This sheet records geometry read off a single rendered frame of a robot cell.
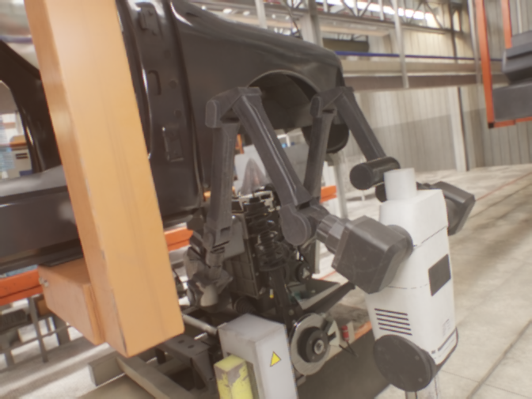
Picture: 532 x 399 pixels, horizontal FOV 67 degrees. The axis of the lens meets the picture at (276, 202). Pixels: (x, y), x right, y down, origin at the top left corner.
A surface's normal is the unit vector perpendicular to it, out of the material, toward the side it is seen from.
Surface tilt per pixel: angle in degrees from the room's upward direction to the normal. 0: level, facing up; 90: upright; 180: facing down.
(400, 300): 90
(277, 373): 90
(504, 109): 90
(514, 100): 90
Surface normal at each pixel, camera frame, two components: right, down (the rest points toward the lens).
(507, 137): -0.73, 0.22
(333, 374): 0.66, -0.01
